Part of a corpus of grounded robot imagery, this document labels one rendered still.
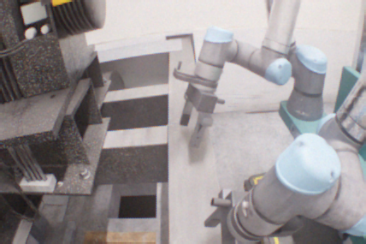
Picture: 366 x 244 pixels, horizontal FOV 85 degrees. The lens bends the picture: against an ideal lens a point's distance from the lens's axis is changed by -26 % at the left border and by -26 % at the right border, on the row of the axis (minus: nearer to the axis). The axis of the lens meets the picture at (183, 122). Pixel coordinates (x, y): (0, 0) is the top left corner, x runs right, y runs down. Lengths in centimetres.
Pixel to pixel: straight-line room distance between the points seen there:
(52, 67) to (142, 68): 123
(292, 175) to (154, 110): 98
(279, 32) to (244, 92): 151
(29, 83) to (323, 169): 86
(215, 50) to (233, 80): 139
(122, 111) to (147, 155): 36
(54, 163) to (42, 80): 29
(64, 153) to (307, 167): 75
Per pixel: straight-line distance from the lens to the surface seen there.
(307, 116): 89
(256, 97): 220
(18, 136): 73
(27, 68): 89
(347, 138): 42
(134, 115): 123
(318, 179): 28
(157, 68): 198
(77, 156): 86
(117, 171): 101
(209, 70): 70
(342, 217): 35
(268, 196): 32
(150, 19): 192
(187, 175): 77
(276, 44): 67
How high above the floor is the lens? 122
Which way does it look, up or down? 35 degrees down
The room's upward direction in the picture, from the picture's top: 7 degrees counter-clockwise
